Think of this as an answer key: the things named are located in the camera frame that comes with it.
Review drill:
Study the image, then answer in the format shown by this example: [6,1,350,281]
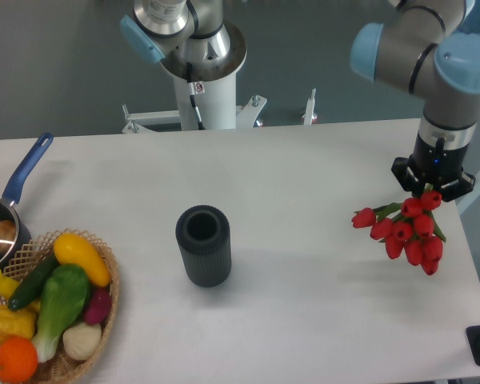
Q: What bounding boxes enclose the blue handled saucepan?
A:
[0,133,54,269]

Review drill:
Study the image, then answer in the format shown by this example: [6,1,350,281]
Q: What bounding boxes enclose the yellow corn cob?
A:
[0,305,37,344]

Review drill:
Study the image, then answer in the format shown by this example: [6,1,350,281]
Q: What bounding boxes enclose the white garlic bulb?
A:
[62,322,102,361]

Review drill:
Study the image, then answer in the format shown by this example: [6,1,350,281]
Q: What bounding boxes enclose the orange fruit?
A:
[0,337,38,383]

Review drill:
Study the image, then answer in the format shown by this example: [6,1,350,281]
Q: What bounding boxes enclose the red tulip bouquet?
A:
[351,186,446,276]

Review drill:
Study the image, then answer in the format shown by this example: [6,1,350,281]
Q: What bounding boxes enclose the green cucumber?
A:
[7,254,59,310]

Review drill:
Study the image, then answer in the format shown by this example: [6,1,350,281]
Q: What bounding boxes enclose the woven wicker basket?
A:
[3,229,120,383]

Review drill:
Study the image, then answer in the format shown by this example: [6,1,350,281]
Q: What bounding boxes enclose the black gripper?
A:
[390,134,476,202]

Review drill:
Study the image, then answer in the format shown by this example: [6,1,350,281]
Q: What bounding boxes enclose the small yellow pepper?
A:
[0,269,41,313]

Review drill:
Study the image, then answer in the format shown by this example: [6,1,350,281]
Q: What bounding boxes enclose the yellow squash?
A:
[53,233,111,288]

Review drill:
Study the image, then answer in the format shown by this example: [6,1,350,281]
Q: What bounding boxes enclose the black base cable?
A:
[185,62,206,130]

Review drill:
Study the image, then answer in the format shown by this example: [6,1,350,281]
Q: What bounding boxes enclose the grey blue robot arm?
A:
[119,1,480,202]

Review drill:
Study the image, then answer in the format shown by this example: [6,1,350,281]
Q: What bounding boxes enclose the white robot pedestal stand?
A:
[122,22,267,133]

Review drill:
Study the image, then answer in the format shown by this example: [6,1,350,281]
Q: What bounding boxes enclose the dark grey ribbed vase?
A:
[175,205,232,288]

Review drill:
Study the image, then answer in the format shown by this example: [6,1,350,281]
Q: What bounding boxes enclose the green lettuce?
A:
[32,264,90,363]

